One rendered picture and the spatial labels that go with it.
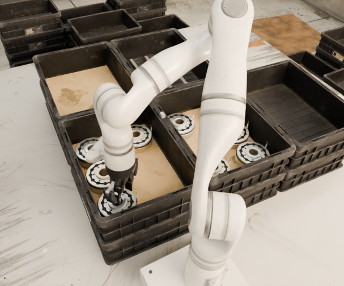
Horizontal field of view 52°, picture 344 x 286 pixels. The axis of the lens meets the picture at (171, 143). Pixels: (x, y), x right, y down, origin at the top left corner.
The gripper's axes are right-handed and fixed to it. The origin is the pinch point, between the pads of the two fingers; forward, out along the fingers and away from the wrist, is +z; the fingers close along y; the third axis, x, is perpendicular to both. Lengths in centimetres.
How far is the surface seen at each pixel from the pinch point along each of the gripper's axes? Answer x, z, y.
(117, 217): -5.5, -7.4, -10.8
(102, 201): 3.5, -0.3, -4.9
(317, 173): -49, 14, 47
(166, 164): -4.6, 2.7, 17.4
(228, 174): -24.6, -7.4, 13.8
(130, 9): 97, 35, 165
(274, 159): -34.1, -6.6, 25.6
